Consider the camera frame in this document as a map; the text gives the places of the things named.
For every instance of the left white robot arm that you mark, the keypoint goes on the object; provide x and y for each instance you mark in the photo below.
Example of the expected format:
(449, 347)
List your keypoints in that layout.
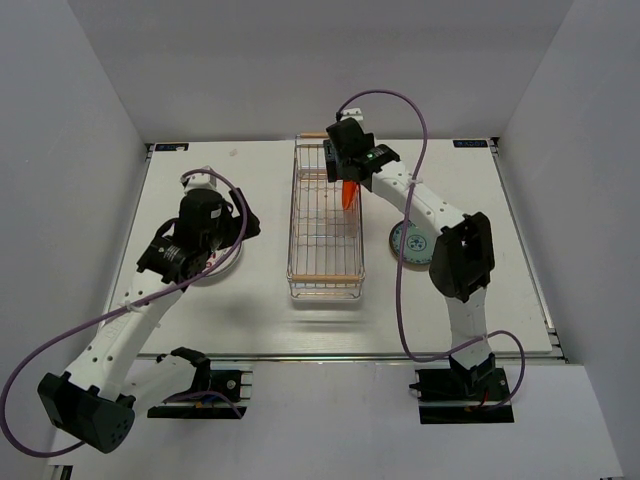
(93, 400)

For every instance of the metal wire dish rack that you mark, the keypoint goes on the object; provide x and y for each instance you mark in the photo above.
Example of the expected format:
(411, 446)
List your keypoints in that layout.
(326, 260)

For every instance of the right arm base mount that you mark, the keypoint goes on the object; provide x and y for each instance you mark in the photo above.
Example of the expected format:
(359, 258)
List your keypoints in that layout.
(443, 401)

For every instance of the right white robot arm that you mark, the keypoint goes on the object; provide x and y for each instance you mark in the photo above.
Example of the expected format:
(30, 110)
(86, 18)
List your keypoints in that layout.
(463, 255)

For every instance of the orange plate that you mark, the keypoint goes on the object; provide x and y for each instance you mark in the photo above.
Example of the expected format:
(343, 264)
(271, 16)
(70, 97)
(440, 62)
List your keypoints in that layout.
(349, 192)

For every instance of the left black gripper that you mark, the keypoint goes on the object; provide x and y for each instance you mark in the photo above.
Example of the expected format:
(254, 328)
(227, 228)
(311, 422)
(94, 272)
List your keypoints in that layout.
(234, 222)

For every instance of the right blue table label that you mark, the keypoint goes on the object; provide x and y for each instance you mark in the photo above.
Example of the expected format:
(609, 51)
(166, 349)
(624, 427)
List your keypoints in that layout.
(470, 143)

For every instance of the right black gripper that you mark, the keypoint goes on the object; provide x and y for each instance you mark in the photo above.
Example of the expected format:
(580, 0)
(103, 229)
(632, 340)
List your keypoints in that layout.
(334, 170)

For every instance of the plain white plate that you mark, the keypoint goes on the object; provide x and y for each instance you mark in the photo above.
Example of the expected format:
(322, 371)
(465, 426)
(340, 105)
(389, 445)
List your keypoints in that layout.
(224, 270)

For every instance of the blue table label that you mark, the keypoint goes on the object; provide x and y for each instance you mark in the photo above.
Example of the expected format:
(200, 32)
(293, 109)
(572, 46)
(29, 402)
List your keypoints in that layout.
(171, 147)
(470, 143)

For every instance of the left blue table label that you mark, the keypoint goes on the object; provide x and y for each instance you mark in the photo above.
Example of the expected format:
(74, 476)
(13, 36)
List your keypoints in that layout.
(171, 147)

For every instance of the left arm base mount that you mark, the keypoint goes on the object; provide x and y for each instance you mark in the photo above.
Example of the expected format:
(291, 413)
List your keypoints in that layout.
(217, 392)

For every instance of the teal patterned plate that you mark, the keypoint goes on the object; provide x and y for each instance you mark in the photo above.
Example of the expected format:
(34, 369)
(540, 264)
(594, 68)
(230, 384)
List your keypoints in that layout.
(418, 247)

